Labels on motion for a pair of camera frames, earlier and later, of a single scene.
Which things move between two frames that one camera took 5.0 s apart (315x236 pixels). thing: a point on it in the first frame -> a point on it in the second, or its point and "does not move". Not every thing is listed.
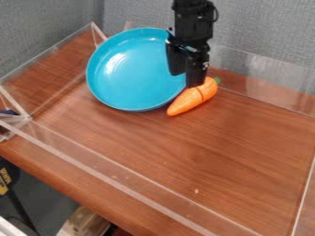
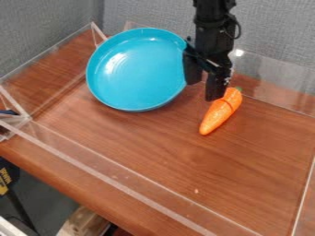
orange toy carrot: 192,96 -> 220,111
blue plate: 128,71 does not move
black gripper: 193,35 -> 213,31
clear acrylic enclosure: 197,127 does not move
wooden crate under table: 84,222 does not move
